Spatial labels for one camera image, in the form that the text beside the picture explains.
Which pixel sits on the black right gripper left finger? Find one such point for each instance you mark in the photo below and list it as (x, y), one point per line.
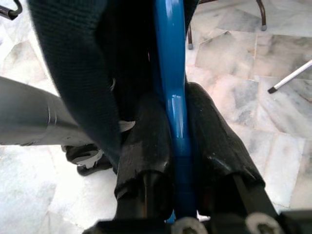
(146, 146)

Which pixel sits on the black fonemax print t-shirt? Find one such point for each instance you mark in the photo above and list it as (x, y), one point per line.
(80, 61)

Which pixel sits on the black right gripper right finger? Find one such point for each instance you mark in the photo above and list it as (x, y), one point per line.
(214, 146)

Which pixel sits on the blue plastic clothes hanger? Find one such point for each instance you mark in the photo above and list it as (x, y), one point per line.
(170, 61)

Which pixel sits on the silver metal clothes rack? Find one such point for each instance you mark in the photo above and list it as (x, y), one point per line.
(292, 74)

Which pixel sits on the dark metal table leg frame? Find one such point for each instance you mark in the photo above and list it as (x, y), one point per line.
(260, 12)

